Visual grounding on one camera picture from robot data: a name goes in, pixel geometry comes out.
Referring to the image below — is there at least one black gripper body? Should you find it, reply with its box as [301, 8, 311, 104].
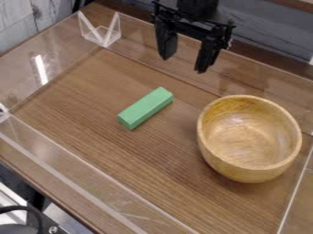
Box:
[153, 0, 236, 49]

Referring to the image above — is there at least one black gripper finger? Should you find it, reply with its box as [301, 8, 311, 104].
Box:
[194, 37, 221, 74]
[156, 18, 178, 60]

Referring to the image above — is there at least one green rectangular block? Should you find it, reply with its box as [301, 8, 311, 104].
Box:
[118, 87, 174, 130]

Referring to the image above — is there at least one brown wooden bowl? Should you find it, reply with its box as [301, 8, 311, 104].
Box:
[197, 95, 303, 183]

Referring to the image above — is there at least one clear acrylic tray wall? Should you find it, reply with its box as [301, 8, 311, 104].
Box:
[0, 9, 313, 234]

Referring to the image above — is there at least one black cable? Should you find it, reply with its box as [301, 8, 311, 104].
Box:
[0, 205, 43, 234]

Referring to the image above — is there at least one black metal bracket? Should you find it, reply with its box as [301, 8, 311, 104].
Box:
[26, 204, 70, 234]

